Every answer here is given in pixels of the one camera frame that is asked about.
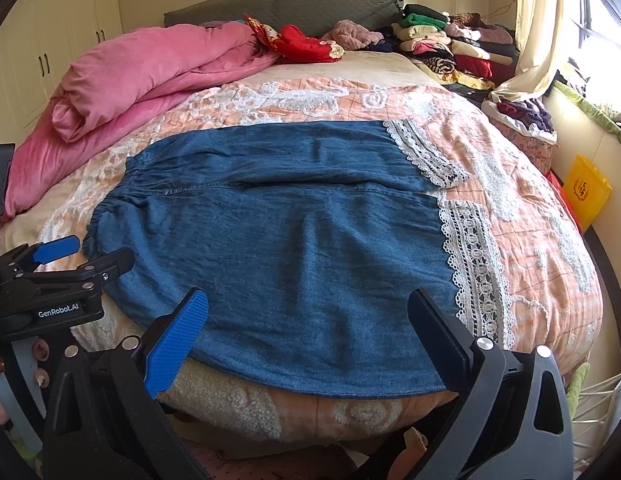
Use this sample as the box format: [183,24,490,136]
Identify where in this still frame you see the blue denim lace-trimmed pants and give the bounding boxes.
[83,120,506,399]

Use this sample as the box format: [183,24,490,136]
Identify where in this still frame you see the peach white patterned bedspread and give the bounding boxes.
[1,53,603,455]

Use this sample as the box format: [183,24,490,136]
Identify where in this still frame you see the pink folded quilt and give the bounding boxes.
[4,22,278,219]

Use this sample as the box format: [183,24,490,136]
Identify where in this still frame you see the yellow paper bag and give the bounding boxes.
[562,154,612,232]

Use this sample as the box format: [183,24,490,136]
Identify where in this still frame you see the red gift bag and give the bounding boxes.
[544,170,583,233]

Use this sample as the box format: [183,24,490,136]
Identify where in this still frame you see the red embroidered cloth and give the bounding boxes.
[244,15,345,64]

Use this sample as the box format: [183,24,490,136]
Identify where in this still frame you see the floral storage box with clothes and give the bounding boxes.
[481,100,558,174]

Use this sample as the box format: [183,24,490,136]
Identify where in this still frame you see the grey upholstered headboard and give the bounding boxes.
[164,0,404,36]

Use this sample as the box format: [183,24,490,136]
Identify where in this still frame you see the mauve fuzzy garment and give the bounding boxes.
[321,20,384,51]

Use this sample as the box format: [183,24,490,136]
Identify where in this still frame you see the stack of folded clothes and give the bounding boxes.
[375,6,519,99]

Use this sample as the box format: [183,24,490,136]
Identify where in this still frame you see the cream curtain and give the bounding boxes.
[491,0,568,103]

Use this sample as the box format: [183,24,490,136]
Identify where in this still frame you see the white wire rack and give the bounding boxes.
[567,363,621,477]

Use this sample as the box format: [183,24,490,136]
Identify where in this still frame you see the cream wardrobe with handles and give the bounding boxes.
[0,0,122,145]

